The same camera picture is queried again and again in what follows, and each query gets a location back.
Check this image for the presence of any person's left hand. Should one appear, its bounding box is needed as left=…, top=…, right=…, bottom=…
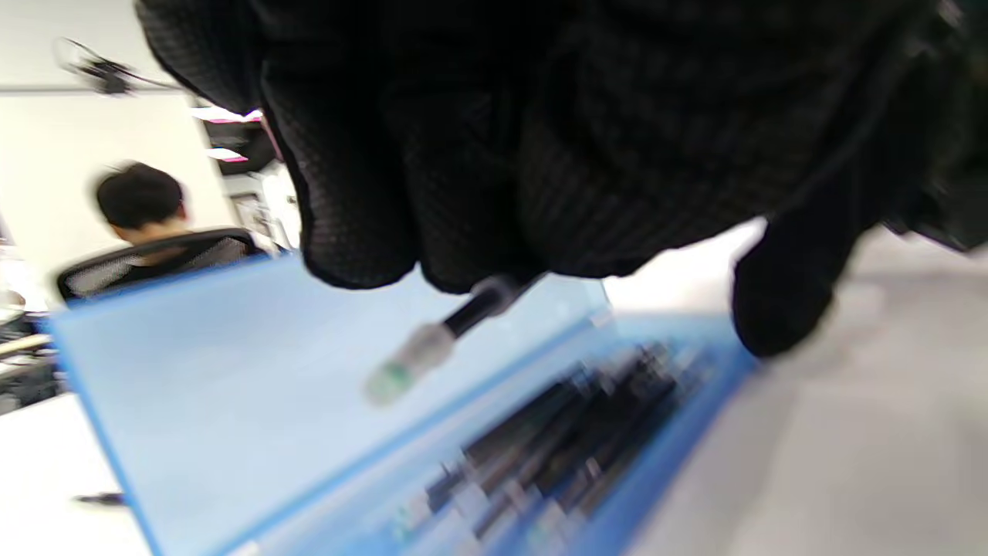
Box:
left=134, top=0, right=929, bottom=294

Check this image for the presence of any person's right hand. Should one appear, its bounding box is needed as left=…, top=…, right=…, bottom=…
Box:
left=729, top=0, right=988, bottom=360

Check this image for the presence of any pile of black pen refills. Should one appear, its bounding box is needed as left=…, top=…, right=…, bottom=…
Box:
left=386, top=340, right=715, bottom=556

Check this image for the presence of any blue stationery box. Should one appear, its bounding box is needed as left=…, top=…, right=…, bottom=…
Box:
left=46, top=253, right=763, bottom=556

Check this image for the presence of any black mesh office chair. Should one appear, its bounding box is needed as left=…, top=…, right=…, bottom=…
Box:
left=52, top=228, right=271, bottom=308

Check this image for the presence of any small black mounted camera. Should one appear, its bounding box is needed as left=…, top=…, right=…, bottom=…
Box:
left=54, top=37, right=182, bottom=97

